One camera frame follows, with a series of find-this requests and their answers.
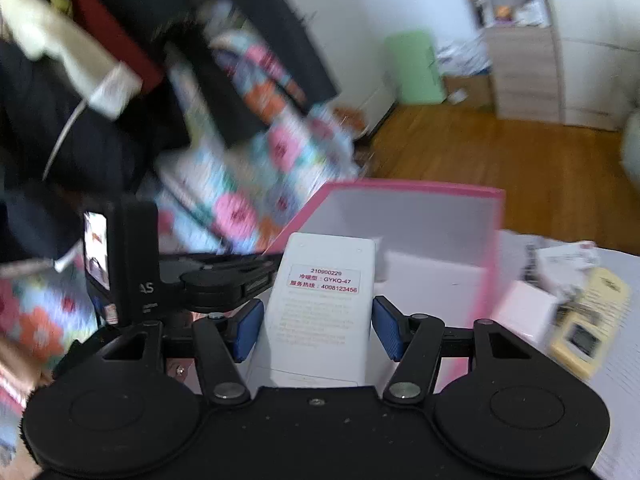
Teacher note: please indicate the green folding table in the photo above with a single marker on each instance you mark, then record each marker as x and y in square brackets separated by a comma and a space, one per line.
[415, 67]

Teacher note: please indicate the small white charger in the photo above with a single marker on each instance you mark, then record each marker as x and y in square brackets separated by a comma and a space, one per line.
[525, 310]

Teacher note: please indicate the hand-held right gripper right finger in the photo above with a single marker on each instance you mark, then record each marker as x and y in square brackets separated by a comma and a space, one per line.
[387, 330]

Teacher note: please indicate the brown cardboard box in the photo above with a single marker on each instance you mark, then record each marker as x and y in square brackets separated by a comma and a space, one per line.
[470, 91]

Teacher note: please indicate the black hanging garments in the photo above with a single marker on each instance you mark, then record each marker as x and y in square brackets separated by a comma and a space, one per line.
[30, 135]

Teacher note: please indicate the white printed tablecloth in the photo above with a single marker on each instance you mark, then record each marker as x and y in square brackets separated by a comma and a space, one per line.
[615, 410]

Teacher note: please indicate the pink cardboard box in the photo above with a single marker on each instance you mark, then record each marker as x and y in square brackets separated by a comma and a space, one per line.
[430, 220]

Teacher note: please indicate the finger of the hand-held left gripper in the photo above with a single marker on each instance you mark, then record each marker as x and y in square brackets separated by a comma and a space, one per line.
[257, 272]

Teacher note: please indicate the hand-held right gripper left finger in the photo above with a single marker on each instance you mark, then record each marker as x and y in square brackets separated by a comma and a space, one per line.
[247, 330]

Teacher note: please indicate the white blue packet bundle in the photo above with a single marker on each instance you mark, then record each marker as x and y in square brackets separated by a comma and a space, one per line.
[465, 57]

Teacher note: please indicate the grey puffer jacket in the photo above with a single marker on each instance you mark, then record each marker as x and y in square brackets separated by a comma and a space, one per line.
[632, 145]

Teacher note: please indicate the wooden bookshelf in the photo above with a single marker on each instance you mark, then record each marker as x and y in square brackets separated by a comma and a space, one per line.
[525, 75]

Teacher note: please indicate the yellowed remote with display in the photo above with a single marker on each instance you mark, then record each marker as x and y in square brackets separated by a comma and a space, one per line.
[595, 320]

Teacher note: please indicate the floral quilt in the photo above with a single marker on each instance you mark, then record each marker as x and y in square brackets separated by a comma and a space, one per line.
[235, 175]

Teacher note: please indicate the white remote with label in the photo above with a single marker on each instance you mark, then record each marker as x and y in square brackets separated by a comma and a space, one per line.
[320, 320]

